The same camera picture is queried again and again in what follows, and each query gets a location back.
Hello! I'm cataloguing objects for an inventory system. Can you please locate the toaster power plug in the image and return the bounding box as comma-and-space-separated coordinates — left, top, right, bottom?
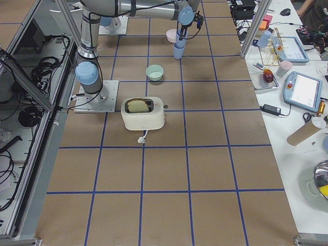
137, 130, 148, 144

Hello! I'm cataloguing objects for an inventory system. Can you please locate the blue cup on rack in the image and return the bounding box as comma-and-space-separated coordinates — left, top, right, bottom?
257, 31, 271, 48

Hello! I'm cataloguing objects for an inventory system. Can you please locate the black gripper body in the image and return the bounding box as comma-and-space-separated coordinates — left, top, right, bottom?
176, 22, 191, 32

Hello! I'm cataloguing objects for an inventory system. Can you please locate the mint green bowl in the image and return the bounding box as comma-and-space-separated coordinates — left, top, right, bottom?
146, 65, 164, 81

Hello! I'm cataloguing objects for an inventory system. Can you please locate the bread slice in toaster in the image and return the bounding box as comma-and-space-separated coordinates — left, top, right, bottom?
128, 100, 149, 113

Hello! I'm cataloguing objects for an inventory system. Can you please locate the blue cup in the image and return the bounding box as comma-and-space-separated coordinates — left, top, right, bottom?
175, 29, 188, 48
257, 31, 271, 48
173, 43, 185, 59

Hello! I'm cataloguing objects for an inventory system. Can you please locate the cardboard tube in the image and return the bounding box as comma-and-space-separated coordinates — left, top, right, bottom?
286, 117, 326, 146

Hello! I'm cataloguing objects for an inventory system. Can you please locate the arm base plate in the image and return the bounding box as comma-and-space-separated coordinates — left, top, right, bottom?
99, 16, 128, 36
74, 80, 119, 113

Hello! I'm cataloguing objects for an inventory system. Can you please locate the blue teach pendant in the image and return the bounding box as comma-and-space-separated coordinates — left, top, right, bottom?
283, 71, 322, 112
271, 36, 309, 63

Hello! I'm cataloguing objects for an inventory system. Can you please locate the blue teach pendant near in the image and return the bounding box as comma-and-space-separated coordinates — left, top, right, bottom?
283, 71, 322, 112

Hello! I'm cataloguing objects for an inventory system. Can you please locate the blue teach pendant far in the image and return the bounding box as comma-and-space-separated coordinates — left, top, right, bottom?
271, 36, 309, 63

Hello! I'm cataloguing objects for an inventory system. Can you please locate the steel mixing bowl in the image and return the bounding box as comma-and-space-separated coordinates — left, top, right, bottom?
313, 160, 327, 199

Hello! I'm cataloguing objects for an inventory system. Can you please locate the cream white toaster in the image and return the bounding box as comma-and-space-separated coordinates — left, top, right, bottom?
121, 97, 165, 131

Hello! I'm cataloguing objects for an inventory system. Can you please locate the red yellow mango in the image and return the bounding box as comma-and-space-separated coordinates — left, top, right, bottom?
262, 69, 274, 84

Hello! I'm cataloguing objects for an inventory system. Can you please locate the white remote control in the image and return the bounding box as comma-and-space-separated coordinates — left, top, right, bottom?
253, 61, 265, 70

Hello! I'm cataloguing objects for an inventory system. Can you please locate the pink bowl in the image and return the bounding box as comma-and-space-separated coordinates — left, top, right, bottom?
166, 29, 176, 43

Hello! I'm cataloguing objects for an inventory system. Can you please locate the gold wire rack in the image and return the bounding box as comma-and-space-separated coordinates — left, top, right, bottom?
258, 28, 281, 67

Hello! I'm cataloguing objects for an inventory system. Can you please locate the black power adapter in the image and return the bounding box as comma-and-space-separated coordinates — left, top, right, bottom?
260, 104, 281, 116

